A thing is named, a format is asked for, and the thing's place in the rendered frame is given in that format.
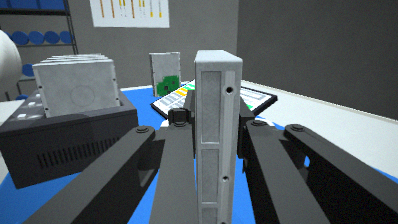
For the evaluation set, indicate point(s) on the black-framed status screen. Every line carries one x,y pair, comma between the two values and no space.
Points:
256,100

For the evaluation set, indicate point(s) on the blue mat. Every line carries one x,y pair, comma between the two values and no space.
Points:
16,205

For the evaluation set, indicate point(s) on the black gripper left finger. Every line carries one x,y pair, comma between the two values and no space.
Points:
110,189

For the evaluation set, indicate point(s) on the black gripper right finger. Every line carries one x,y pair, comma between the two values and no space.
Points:
348,190

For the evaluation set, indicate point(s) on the black drive dock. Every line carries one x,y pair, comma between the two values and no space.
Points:
37,149

